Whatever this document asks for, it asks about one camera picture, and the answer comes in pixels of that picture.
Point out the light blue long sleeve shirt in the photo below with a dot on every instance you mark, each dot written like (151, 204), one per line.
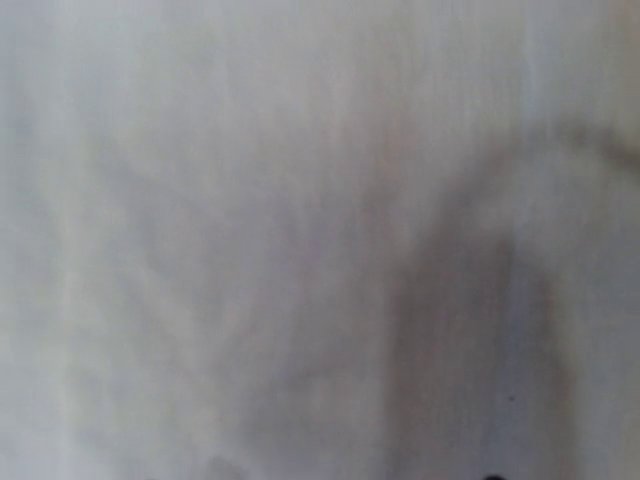
(319, 239)

